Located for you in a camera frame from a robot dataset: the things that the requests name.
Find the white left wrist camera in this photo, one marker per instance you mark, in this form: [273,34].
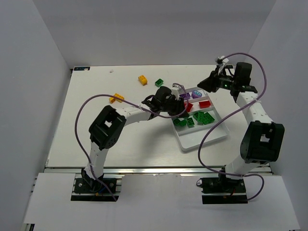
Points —
[177,89]

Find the red small lego brick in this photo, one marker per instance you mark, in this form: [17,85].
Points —
[204,104]

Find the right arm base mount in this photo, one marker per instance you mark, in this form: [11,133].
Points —
[222,190]

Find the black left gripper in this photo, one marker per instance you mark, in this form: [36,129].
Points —
[175,106]

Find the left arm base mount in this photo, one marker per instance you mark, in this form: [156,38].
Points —
[86,189]

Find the blue label left corner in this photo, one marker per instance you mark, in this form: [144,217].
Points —
[82,68]

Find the green lego brick top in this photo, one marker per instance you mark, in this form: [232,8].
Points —
[159,83]

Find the green long lego brick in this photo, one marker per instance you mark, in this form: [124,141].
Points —
[199,117]

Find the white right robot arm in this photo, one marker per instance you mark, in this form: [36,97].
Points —
[263,138]

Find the green lego plate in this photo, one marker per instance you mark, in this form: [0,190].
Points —
[208,118]

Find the white divided tray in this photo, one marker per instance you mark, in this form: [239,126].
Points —
[190,138]

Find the green rounded lego piece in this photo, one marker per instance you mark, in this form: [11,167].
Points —
[179,123]

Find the small yellow lego brick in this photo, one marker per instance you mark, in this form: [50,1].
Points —
[112,100]

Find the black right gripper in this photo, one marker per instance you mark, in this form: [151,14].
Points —
[214,81]

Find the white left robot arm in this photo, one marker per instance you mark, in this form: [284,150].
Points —
[106,128]

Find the tiny green lego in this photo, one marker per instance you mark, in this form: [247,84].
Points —
[190,122]

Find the yellow tall lego brick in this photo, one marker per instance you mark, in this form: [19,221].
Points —
[143,80]

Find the purple flower lego piece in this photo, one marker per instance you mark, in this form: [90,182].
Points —
[196,94]

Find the yellow long lego brick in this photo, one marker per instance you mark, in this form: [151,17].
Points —
[119,97]

